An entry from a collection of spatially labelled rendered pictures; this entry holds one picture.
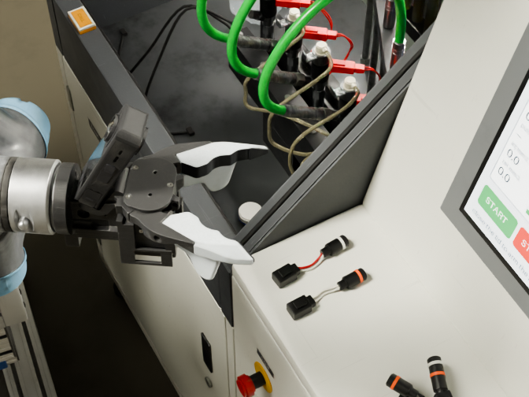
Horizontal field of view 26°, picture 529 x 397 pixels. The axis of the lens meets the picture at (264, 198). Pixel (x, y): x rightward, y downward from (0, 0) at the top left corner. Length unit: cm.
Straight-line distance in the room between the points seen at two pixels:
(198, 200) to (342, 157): 27
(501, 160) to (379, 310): 30
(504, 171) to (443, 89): 14
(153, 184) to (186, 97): 93
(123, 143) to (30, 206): 13
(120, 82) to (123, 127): 86
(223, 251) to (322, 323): 54
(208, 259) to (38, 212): 17
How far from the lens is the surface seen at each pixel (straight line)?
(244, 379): 172
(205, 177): 116
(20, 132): 129
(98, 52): 195
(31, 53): 330
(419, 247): 161
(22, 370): 245
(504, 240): 146
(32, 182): 112
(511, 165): 142
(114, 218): 113
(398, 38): 166
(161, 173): 112
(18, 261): 125
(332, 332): 158
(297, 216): 163
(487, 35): 141
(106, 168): 107
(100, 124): 209
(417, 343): 158
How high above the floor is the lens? 235
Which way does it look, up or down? 54 degrees down
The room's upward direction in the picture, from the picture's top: straight up
